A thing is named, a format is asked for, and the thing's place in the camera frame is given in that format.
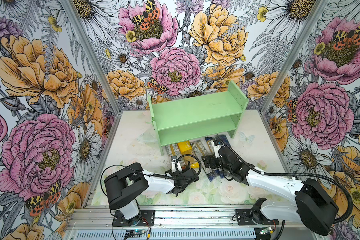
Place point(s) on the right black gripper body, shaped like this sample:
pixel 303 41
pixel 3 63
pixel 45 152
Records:
pixel 225 166

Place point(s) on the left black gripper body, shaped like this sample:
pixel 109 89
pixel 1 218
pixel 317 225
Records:
pixel 184 187

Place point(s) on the yellow spaghetti bag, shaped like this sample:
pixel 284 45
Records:
pixel 186 149

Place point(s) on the red-ended spaghetti bag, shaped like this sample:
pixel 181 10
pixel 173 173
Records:
pixel 173 150

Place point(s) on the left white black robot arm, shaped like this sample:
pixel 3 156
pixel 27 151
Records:
pixel 124 186

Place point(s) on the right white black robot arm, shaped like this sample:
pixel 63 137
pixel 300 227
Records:
pixel 305 202

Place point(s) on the light green wooden shelf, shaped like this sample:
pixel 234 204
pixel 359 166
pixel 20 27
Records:
pixel 193 118

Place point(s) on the blue-ended spaghetti bag, right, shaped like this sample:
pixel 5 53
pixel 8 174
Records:
pixel 209 141

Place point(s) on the blue-ended spaghetti bag,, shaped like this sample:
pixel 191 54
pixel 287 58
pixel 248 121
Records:
pixel 209 141
pixel 201 152

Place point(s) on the blue-ended spaghetti bag, left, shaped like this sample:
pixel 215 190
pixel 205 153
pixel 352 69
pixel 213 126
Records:
pixel 201 152

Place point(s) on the green circuit board left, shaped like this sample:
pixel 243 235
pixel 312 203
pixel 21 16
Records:
pixel 137 233

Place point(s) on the green circuit board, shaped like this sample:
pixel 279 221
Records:
pixel 137 233
pixel 265 231

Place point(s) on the green circuit board right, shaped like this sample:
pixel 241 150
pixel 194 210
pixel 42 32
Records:
pixel 265 231

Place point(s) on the aluminium mounting rail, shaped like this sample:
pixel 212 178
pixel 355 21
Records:
pixel 167 217

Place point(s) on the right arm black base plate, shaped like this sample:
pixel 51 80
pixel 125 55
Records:
pixel 248 217

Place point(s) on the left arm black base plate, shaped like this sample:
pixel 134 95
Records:
pixel 143 219

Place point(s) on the right aluminium corner post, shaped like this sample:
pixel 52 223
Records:
pixel 311 22

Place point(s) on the aluminium corner post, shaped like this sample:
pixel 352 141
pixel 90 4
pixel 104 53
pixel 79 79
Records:
pixel 311 22
pixel 81 34

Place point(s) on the left aluminium corner post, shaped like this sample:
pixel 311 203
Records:
pixel 81 34

